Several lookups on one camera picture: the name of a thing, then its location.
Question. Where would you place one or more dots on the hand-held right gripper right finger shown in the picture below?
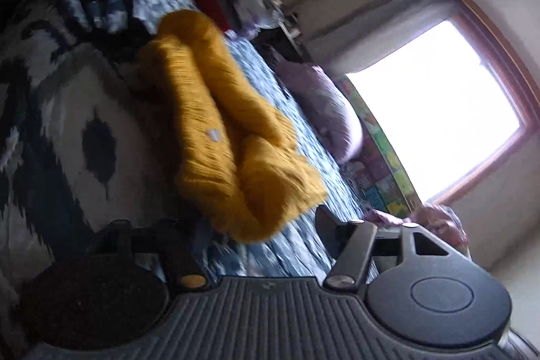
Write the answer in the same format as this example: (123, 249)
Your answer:
(333, 235)

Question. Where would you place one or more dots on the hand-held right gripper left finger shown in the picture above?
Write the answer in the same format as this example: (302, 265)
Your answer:
(177, 250)

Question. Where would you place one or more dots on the yellow knit sweater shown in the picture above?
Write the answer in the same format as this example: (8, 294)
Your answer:
(219, 111)

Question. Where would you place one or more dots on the colourful foam mat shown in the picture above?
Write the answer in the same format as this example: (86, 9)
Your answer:
(379, 157)

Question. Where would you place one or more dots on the grey curtain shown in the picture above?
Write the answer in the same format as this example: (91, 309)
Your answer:
(379, 31)

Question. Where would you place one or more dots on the purple pillow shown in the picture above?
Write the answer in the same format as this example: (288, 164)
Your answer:
(438, 223)
(325, 107)

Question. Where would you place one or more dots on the wooden framed window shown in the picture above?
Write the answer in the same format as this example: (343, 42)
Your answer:
(430, 111)

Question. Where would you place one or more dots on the blue patterned bedspread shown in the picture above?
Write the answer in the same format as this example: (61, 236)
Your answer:
(63, 132)

